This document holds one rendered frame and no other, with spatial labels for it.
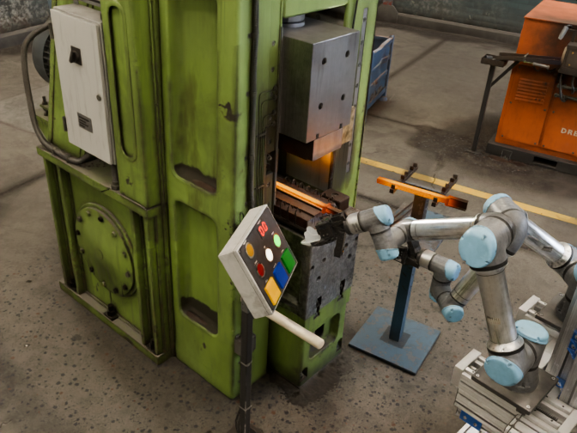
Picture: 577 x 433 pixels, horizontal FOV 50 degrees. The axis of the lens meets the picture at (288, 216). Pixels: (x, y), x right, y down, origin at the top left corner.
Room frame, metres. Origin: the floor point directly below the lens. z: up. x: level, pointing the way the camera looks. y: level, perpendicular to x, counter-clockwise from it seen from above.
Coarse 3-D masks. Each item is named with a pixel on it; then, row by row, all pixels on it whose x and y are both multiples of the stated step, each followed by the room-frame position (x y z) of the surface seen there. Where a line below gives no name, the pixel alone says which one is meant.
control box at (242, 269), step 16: (256, 208) 2.03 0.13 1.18; (240, 224) 1.93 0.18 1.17; (256, 224) 1.89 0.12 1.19; (272, 224) 1.99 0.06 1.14; (240, 240) 1.78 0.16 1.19; (256, 240) 1.84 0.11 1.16; (272, 240) 1.93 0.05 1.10; (224, 256) 1.72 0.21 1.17; (240, 256) 1.71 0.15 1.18; (256, 256) 1.78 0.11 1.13; (272, 256) 1.87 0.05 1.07; (240, 272) 1.70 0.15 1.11; (256, 272) 1.73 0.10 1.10; (272, 272) 1.81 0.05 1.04; (240, 288) 1.70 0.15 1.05; (256, 288) 1.69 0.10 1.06; (256, 304) 1.69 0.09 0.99; (272, 304) 1.70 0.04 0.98
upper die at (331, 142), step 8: (280, 136) 2.40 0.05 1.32; (328, 136) 2.36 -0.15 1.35; (336, 136) 2.40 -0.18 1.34; (280, 144) 2.40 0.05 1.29; (288, 144) 2.37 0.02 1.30; (296, 144) 2.34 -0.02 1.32; (304, 144) 2.31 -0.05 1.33; (312, 144) 2.29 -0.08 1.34; (320, 144) 2.32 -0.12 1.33; (328, 144) 2.36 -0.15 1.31; (336, 144) 2.41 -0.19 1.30; (296, 152) 2.34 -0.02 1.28; (304, 152) 2.31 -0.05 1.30; (312, 152) 2.29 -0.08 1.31; (320, 152) 2.33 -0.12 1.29; (328, 152) 2.37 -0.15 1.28; (312, 160) 2.29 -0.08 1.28
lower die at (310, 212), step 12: (276, 180) 2.62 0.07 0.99; (276, 192) 2.50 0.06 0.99; (288, 192) 2.49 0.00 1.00; (312, 192) 2.52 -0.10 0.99; (276, 204) 2.41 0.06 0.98; (288, 204) 2.41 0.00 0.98; (300, 204) 2.41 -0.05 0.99; (312, 204) 2.40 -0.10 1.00; (288, 216) 2.35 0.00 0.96; (300, 216) 2.32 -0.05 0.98; (312, 216) 2.32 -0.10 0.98; (324, 216) 2.38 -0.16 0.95
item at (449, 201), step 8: (384, 184) 2.60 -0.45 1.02; (400, 184) 2.58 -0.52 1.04; (416, 192) 2.52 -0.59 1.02; (424, 192) 2.51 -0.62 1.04; (432, 192) 2.51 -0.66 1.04; (440, 200) 2.47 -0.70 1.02; (448, 200) 2.44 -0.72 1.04; (456, 200) 2.44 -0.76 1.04; (464, 200) 2.44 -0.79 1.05; (456, 208) 2.43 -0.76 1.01; (464, 208) 2.42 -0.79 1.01
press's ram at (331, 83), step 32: (288, 32) 2.39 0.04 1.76; (320, 32) 2.42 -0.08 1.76; (352, 32) 2.45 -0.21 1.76; (288, 64) 2.32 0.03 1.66; (320, 64) 2.29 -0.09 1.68; (352, 64) 2.45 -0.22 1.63; (288, 96) 2.31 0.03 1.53; (320, 96) 2.30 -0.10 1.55; (352, 96) 2.47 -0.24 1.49; (288, 128) 2.31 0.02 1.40; (320, 128) 2.31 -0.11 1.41
